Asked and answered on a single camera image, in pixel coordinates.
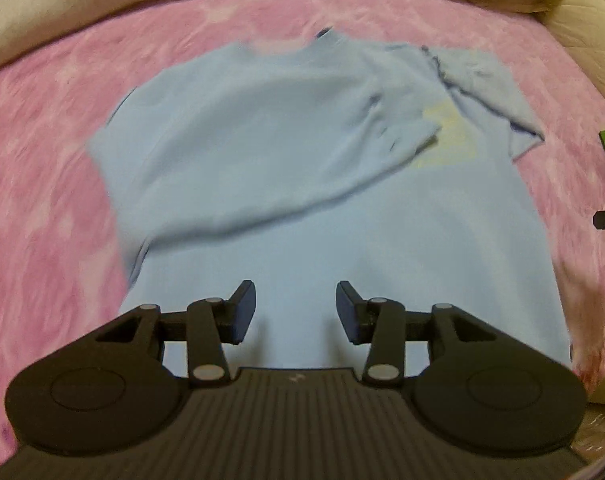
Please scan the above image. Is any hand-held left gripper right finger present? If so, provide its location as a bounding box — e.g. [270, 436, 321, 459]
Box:
[335, 280, 499, 389]

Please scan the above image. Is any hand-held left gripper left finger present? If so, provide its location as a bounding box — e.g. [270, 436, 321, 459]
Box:
[94, 279, 258, 389]

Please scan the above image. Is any light blue t-shirt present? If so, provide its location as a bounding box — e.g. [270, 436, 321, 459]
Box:
[85, 27, 573, 371]

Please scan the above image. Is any white quilted mattress cover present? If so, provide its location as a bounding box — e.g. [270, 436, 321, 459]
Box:
[541, 0, 605, 128]

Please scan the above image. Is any pink floral blanket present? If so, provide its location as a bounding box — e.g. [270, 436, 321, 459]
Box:
[0, 0, 605, 461]

